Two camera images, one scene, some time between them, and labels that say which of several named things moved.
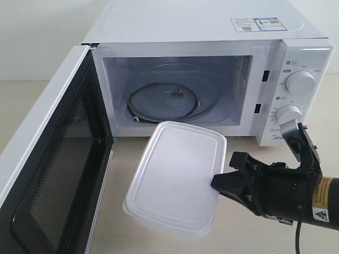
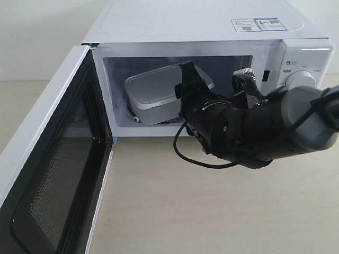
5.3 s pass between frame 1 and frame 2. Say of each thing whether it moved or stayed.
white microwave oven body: stayed
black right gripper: moved
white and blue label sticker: stayed
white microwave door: stayed
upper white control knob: stayed
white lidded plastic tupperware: moved
